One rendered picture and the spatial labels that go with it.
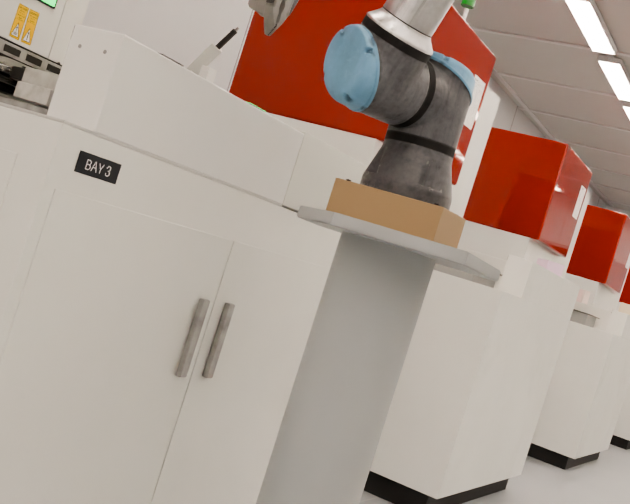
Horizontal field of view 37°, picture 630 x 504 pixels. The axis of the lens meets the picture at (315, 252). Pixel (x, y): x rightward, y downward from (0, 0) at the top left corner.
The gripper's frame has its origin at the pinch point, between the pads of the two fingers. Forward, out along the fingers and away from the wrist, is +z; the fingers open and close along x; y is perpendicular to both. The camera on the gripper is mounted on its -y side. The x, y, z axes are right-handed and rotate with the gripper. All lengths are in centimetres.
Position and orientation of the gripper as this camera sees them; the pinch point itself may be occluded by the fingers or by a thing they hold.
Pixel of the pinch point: (272, 28)
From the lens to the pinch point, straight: 171.1
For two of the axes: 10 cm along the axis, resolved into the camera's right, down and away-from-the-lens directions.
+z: -3.0, 9.5, 0.0
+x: -4.4, -1.4, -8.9
